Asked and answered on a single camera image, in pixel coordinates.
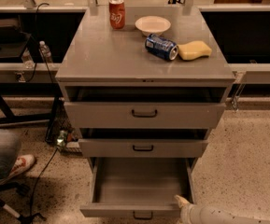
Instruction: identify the grey metal drawer cabinet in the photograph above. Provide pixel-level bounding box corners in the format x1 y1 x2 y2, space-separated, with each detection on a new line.
55 5 236 220

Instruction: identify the grey middle drawer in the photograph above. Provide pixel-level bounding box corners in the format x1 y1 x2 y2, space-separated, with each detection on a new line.
78 139 207 158

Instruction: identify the white bowl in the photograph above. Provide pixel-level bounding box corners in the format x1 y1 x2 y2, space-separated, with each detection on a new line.
135 16 171 36

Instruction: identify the black office chair base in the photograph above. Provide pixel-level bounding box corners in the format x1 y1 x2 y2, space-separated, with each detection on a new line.
0 180 47 224

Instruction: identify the blue soda can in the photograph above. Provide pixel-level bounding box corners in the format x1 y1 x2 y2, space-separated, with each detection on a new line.
145 34 178 61

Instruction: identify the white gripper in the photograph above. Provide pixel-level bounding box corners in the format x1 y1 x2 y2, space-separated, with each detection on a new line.
175 195 193 224

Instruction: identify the clear plastic water bottle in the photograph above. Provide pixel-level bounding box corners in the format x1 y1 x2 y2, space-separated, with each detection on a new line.
39 41 53 63

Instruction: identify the grey top drawer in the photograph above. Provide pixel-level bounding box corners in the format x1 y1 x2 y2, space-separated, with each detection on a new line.
64 102 225 129

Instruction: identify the black floor cable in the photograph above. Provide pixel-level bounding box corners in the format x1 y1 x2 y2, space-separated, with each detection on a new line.
28 147 60 217

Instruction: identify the grey bottom drawer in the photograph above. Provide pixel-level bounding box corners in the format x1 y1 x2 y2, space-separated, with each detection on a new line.
80 158 193 220

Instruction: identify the grey drawer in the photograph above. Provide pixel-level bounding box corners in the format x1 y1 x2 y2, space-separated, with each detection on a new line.
78 139 207 158
80 158 193 220
64 102 225 129

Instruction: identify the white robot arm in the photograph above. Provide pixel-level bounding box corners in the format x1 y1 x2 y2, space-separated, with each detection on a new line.
175 195 270 224

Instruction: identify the black side table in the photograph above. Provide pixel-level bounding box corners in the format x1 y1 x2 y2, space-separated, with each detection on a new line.
0 17 64 126

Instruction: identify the yellow sponge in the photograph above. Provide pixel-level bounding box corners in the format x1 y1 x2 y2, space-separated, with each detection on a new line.
178 41 212 61

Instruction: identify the white orange sneaker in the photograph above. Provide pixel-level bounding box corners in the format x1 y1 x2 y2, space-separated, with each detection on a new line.
0 154 36 185

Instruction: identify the blue jeans leg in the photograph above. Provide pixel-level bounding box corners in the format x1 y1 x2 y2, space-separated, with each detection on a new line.
0 129 21 180

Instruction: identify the red cola can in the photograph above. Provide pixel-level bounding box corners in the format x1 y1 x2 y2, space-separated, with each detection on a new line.
109 0 125 29

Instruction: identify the green bottle on floor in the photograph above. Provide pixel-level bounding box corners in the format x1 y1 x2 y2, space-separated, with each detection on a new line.
57 130 68 147

